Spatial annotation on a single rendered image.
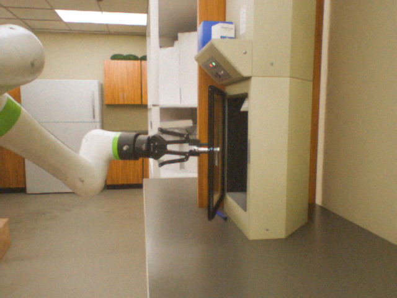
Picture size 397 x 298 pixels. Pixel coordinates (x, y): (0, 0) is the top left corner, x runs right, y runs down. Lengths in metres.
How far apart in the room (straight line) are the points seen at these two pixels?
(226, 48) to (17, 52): 0.51
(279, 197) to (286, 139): 0.17
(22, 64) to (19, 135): 0.23
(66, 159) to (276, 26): 0.69
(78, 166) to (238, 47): 0.56
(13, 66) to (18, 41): 0.06
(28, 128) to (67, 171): 0.17
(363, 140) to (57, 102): 5.17
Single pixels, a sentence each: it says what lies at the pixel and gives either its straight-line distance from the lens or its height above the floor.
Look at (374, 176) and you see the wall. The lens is 1.28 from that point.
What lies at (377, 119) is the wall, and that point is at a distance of 1.26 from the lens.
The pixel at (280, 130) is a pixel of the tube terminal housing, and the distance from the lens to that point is 1.04.
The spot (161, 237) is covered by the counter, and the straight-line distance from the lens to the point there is 1.09.
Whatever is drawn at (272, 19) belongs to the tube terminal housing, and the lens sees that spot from 1.06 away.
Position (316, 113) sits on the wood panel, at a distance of 1.50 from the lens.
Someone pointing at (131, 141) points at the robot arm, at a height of 1.22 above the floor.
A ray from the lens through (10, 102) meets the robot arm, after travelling 0.97.
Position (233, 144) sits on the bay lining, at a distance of 1.30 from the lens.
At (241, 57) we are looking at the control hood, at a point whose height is 1.46.
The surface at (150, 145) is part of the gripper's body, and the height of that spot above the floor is 1.21.
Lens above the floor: 1.31
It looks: 7 degrees down
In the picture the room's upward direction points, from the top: straight up
